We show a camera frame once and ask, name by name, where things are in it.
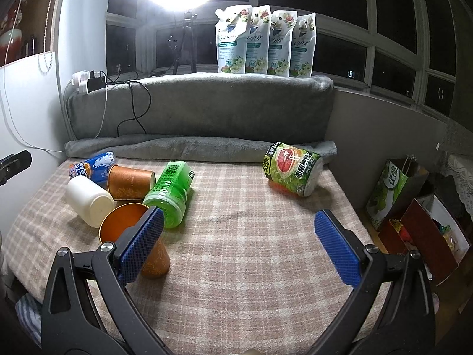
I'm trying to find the grapefruit print green cup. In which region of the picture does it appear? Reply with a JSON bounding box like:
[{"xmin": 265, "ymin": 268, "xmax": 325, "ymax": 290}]
[{"xmin": 262, "ymin": 141, "xmax": 324, "ymax": 197}]

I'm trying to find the blue drink can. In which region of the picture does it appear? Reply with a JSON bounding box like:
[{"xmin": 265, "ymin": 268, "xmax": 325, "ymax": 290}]
[{"xmin": 69, "ymin": 151, "xmax": 118, "ymax": 188}]

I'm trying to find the black tripod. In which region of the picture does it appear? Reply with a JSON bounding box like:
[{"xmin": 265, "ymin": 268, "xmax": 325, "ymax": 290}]
[{"xmin": 166, "ymin": 11, "xmax": 198, "ymax": 76}]

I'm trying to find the red cardboard box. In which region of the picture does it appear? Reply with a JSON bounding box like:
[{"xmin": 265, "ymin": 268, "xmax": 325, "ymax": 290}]
[{"xmin": 379, "ymin": 198, "xmax": 472, "ymax": 286}]

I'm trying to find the green paper bag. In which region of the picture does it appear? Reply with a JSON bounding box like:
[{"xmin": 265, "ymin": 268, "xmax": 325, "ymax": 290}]
[{"xmin": 366, "ymin": 159, "xmax": 429, "ymax": 232}]

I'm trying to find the white floral refill pouch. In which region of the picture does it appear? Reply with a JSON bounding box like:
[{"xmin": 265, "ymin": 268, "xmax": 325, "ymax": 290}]
[
  {"xmin": 267, "ymin": 9, "xmax": 298, "ymax": 76},
  {"xmin": 290, "ymin": 12, "xmax": 316, "ymax": 78},
  {"xmin": 246, "ymin": 5, "xmax": 272, "ymax": 75},
  {"xmin": 215, "ymin": 5, "xmax": 254, "ymax": 75}
]

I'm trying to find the grey fleece blanket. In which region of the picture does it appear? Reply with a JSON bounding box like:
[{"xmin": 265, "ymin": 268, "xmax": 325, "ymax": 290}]
[{"xmin": 64, "ymin": 73, "xmax": 338, "ymax": 165}]

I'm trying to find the white charger cable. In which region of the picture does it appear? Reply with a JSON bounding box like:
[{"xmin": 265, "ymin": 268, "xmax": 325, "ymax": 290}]
[{"xmin": 95, "ymin": 81, "xmax": 110, "ymax": 140}]

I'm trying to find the thin white wall cable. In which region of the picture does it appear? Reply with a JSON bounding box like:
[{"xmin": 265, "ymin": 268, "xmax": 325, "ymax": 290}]
[{"xmin": 0, "ymin": 0, "xmax": 65, "ymax": 153}]

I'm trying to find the white power strip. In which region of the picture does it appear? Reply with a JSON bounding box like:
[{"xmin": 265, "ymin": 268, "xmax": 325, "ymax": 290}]
[{"xmin": 71, "ymin": 70, "xmax": 97, "ymax": 94}]

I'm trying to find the orange paper cup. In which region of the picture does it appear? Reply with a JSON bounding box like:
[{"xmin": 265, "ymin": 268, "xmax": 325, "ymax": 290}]
[
  {"xmin": 107, "ymin": 164, "xmax": 156, "ymax": 201},
  {"xmin": 99, "ymin": 203, "xmax": 171, "ymax": 279}
]

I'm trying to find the white plastic cup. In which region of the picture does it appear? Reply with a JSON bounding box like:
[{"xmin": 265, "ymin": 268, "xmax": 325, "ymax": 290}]
[{"xmin": 66, "ymin": 175, "xmax": 115, "ymax": 228}]

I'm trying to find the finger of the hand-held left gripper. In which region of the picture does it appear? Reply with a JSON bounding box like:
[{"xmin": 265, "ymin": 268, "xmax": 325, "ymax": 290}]
[{"xmin": 0, "ymin": 150, "xmax": 33, "ymax": 186}]

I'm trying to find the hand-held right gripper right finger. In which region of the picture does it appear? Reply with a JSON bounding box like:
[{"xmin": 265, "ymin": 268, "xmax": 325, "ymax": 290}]
[{"xmin": 314, "ymin": 209, "xmax": 437, "ymax": 355}]

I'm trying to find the white lace cloth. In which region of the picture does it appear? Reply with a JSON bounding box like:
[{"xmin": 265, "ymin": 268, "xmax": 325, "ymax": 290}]
[{"xmin": 440, "ymin": 118, "xmax": 473, "ymax": 215}]

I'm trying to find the striped cloth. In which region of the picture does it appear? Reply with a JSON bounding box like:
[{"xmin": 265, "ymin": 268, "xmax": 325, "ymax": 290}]
[{"xmin": 15, "ymin": 294, "xmax": 43, "ymax": 345}]

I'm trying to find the white bead chain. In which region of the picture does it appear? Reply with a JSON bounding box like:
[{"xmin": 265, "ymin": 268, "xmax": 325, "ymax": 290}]
[{"xmin": 38, "ymin": 0, "xmax": 64, "ymax": 75}]

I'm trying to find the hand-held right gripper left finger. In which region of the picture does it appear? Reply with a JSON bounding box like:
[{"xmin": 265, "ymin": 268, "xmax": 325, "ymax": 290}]
[{"xmin": 40, "ymin": 207, "xmax": 165, "ymax": 355}]

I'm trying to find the beige plaid blanket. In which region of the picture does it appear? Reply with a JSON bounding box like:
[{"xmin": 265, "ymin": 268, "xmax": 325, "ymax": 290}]
[{"xmin": 2, "ymin": 157, "xmax": 392, "ymax": 344}]

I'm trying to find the green plastic jar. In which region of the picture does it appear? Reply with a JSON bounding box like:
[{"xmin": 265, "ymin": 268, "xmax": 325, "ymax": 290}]
[{"xmin": 142, "ymin": 161, "xmax": 196, "ymax": 229}]

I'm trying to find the black cable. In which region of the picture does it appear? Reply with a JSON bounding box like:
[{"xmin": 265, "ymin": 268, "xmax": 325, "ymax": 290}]
[{"xmin": 105, "ymin": 71, "xmax": 152, "ymax": 137}]

